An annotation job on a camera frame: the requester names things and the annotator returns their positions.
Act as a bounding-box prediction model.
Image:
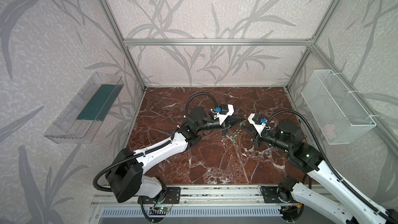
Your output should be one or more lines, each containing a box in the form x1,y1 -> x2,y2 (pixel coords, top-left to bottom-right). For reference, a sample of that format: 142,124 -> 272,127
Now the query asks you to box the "clear plastic wall tray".
44,72 -> 124,144

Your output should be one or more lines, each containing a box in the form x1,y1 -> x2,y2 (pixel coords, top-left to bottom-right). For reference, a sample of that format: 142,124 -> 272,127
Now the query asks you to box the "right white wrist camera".
248,114 -> 271,138

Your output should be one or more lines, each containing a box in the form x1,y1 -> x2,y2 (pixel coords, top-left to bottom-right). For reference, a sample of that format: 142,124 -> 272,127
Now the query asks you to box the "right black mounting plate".
260,186 -> 291,203

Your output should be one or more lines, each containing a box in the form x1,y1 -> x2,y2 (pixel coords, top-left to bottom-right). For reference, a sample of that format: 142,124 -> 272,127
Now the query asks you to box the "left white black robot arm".
92,92 -> 244,203

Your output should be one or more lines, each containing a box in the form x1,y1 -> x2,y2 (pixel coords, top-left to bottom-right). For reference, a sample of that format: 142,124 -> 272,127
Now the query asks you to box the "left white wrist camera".
210,104 -> 234,125

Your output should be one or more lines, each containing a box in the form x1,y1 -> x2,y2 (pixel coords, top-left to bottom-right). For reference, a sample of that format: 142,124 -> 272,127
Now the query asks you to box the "pink object in basket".
322,123 -> 336,141

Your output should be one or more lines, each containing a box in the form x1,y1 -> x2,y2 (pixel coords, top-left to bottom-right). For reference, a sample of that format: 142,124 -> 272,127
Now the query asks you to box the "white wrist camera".
210,104 -> 234,125
248,114 -> 271,138

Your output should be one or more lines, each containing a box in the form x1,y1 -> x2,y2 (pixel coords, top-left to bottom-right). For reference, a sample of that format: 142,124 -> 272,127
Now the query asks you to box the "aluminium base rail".
90,184 -> 352,207

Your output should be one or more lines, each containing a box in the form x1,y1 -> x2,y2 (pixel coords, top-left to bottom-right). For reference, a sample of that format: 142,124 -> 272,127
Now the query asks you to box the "green led circuit board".
149,206 -> 173,215

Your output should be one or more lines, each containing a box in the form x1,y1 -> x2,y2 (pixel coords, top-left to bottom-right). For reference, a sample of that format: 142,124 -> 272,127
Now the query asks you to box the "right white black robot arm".
243,114 -> 398,224

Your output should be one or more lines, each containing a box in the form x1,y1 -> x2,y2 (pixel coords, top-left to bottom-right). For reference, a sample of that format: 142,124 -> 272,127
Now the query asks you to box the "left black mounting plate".
138,187 -> 181,204

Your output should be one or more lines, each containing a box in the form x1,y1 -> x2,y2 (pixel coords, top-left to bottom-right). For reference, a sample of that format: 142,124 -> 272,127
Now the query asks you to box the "slotted grey cable duct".
101,206 -> 281,218

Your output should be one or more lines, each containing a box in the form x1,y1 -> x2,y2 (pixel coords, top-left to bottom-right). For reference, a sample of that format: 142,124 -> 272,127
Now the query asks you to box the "aluminium frame crossbar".
123,38 -> 312,47

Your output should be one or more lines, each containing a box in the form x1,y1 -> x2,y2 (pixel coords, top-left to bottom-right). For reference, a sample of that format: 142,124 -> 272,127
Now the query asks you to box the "white wire mesh basket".
302,69 -> 377,145

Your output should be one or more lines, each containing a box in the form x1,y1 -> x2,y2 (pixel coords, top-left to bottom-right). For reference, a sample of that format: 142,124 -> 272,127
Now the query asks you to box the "black mounting plate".
260,186 -> 291,203
138,187 -> 181,204

